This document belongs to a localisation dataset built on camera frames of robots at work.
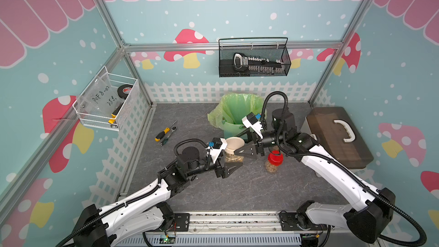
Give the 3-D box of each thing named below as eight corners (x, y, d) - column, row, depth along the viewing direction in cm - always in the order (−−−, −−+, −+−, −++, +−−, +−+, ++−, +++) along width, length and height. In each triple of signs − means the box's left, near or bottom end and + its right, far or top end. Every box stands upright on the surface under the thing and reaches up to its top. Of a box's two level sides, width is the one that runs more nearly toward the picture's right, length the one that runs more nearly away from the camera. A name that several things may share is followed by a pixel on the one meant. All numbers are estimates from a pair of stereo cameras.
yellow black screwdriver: (155, 140, 104) (153, 138, 102) (175, 122, 113) (174, 119, 111) (157, 142, 103) (156, 140, 101) (177, 123, 112) (177, 121, 110)
